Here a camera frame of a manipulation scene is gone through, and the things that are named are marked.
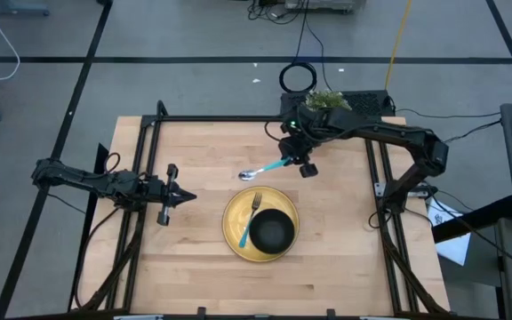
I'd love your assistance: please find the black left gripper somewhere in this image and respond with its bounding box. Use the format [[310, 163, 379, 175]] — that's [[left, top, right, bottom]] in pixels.
[[141, 163, 198, 228]]

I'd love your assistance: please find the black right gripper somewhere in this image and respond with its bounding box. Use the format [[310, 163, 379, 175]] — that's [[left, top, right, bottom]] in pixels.
[[278, 132, 320, 180]]

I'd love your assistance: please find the spoon with teal handle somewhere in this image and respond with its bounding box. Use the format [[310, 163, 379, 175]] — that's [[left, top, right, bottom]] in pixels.
[[237, 156, 292, 183]]

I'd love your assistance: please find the fork with teal handle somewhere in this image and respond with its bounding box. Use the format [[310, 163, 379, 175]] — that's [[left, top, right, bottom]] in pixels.
[[237, 191, 263, 250]]

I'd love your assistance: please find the dark round bowl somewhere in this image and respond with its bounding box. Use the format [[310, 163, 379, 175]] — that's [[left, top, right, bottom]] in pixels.
[[248, 208, 296, 256]]

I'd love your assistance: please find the yellow round plate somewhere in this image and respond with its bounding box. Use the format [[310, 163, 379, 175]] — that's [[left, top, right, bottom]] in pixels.
[[221, 185, 301, 263]]

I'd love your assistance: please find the potted plant with white flowers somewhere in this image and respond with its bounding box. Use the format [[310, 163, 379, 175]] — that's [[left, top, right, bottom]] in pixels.
[[303, 90, 354, 113]]

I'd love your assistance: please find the black perforated metal box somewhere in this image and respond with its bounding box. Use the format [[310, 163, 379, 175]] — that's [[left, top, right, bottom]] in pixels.
[[280, 90, 396, 119]]

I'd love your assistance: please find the grey device housing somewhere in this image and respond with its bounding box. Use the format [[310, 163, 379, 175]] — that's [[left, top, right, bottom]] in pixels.
[[284, 0, 366, 12]]

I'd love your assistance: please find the white paper sheet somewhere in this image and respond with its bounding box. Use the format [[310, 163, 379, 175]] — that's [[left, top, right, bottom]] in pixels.
[[427, 197, 473, 268]]

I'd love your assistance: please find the black beam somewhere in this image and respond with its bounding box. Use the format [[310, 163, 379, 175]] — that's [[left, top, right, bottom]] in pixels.
[[431, 194, 512, 244]]

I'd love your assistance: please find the black aluminium table frame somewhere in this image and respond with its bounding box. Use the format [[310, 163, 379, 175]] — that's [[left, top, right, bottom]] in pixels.
[[67, 100, 452, 320]]

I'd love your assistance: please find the coiled black cable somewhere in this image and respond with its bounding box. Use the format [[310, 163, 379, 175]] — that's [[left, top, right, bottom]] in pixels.
[[278, 61, 318, 95]]

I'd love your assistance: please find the silver mounting bracket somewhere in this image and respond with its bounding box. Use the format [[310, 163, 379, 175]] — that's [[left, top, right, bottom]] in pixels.
[[373, 180, 431, 198]]

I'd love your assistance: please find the thin black hanging cable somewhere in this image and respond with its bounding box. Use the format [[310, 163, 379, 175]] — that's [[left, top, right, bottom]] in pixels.
[[303, 20, 333, 92], [292, 0, 311, 66]]

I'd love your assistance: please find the tangled black cable bundle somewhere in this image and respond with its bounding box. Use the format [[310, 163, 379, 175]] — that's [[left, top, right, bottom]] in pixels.
[[245, 0, 304, 26]]

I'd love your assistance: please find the yellow hanging cable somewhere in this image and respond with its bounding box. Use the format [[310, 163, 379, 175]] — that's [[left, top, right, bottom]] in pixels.
[[383, 0, 414, 92]]

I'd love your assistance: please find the long black floor cable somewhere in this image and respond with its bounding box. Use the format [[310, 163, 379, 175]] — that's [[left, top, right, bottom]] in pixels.
[[388, 95, 502, 121]]

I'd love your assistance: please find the white cable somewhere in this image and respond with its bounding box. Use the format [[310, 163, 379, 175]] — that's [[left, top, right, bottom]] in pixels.
[[0, 0, 21, 84]]

